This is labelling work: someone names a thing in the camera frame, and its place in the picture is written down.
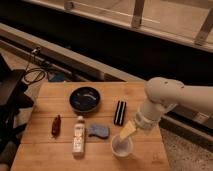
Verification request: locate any white plastic bottle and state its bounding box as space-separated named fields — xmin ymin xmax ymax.
xmin=72 ymin=116 xmax=86 ymax=157

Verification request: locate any blue object on floor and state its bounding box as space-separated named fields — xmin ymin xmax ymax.
xmin=50 ymin=73 xmax=65 ymax=82

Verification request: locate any dark blue bowl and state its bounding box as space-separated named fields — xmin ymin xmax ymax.
xmin=69 ymin=86 xmax=101 ymax=112

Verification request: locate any black chair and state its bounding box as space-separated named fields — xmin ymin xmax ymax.
xmin=0 ymin=54 xmax=35 ymax=158

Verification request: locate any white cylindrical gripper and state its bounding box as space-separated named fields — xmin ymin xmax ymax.
xmin=119 ymin=99 xmax=166 ymax=140

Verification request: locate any black striped rectangular block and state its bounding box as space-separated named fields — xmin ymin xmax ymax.
xmin=114 ymin=101 xmax=126 ymax=126

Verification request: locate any blue sponge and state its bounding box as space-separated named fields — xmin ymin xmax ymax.
xmin=88 ymin=124 xmax=110 ymax=139

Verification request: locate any small red-brown object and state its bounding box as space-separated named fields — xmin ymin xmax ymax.
xmin=51 ymin=115 xmax=61 ymax=137

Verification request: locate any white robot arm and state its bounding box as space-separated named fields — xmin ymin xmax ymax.
xmin=119 ymin=77 xmax=213 ymax=140

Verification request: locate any black cable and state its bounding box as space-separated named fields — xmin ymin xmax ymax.
xmin=22 ymin=47 xmax=54 ymax=85

